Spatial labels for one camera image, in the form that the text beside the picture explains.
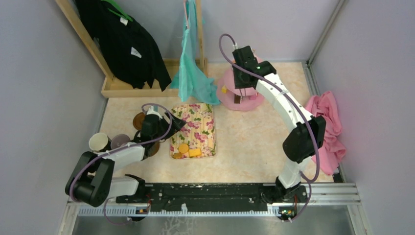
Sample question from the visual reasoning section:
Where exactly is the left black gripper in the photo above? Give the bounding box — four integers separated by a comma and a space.
153, 110, 186, 143

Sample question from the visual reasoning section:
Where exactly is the floral serving tray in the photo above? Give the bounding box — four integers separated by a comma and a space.
170, 103, 216, 159

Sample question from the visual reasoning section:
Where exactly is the round orange cookie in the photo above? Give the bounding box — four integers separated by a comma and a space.
178, 143, 189, 154

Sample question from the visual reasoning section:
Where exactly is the small brown cookie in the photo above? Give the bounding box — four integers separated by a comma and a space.
172, 152, 183, 159

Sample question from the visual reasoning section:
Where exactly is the yellow square biscuit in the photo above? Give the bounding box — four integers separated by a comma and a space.
188, 148, 202, 158

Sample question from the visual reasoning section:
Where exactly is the chocolate cake slice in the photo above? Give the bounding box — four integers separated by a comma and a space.
234, 94, 242, 104

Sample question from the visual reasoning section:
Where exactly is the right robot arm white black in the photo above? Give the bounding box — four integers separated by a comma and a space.
232, 46, 326, 202

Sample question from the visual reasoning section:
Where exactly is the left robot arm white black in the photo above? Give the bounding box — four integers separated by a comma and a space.
65, 108, 186, 207

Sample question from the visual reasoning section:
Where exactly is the brown saucer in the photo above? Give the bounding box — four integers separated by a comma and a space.
133, 112, 145, 131
145, 142, 160, 158

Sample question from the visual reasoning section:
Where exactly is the pink three-tier cake stand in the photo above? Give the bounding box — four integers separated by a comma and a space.
216, 66, 265, 111

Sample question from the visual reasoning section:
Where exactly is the teal hanging garment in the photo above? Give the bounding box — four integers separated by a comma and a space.
170, 0, 220, 105

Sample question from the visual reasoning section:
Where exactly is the purple mug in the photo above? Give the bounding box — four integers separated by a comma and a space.
110, 134, 130, 149

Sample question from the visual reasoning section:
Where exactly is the wooden clothes rack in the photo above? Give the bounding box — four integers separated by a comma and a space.
55, 0, 208, 98

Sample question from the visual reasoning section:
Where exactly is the cream mug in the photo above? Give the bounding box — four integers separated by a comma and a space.
89, 133, 111, 152

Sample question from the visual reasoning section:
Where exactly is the black hanging garment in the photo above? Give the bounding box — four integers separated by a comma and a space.
75, 0, 172, 91

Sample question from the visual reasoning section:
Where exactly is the pink crumpled cloth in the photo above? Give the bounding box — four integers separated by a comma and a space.
305, 91, 346, 175

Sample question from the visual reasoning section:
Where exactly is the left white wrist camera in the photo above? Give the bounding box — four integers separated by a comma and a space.
146, 106, 162, 119

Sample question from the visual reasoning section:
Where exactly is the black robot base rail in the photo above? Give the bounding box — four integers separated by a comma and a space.
115, 183, 308, 220

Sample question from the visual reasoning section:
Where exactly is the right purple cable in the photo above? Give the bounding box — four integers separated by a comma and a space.
218, 33, 321, 223

